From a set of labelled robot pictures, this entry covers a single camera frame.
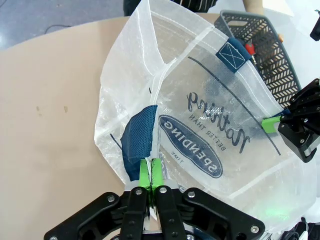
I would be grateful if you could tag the person in striped shirt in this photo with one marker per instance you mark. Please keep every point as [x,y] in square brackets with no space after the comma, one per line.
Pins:
[195,5]

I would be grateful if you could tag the person's left forearm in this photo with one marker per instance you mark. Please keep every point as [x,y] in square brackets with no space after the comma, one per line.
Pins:
[253,6]

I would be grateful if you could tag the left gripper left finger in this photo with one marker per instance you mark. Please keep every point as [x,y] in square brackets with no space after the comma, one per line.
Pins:
[135,212]

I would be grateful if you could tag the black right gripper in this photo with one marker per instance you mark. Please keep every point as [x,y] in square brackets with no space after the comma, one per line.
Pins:
[297,140]

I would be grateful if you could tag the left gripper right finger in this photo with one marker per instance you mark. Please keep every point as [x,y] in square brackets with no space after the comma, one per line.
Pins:
[167,212]

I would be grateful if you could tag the small orange capped item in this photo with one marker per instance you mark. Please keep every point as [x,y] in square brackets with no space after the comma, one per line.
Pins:
[279,38]

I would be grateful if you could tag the grey plastic basket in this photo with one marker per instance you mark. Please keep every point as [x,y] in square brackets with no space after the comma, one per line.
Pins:
[275,62]

